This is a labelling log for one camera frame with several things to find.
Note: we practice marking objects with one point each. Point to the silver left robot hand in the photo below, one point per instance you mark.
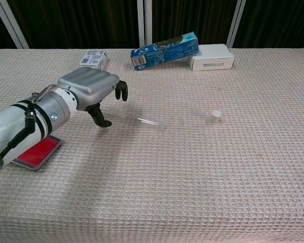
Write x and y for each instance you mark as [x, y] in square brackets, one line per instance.
[91, 82]

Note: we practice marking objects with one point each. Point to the transparent glass test tube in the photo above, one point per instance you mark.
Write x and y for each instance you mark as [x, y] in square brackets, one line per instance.
[147, 121]

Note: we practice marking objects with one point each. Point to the small white tube cap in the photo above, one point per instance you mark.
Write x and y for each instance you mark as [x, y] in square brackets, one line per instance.
[215, 117]

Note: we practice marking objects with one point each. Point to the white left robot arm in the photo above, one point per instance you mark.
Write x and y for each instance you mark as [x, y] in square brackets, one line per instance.
[15, 119]

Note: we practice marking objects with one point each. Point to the small white blue-printed box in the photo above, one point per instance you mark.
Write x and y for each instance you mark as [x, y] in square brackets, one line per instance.
[93, 58]

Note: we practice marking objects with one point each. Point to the dark curtain backdrop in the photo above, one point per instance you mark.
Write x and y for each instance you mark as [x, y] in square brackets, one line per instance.
[73, 22]

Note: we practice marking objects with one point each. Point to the blue cookie box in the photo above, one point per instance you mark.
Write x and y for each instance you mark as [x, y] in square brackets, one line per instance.
[164, 51]

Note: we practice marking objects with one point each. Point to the white cardboard box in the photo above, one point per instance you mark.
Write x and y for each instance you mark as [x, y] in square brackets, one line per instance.
[210, 57]

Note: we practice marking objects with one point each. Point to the beige waffle tablecloth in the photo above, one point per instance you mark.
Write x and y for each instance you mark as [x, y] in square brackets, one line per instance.
[192, 164]

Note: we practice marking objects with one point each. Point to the white upright frame post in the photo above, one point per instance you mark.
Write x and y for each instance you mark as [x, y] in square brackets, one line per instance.
[141, 22]
[148, 22]

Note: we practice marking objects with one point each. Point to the red pad with dark frame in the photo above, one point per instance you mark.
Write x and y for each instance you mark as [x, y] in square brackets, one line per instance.
[38, 154]

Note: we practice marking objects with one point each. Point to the white slanted frame post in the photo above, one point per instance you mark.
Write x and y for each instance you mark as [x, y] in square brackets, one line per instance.
[12, 27]
[235, 24]

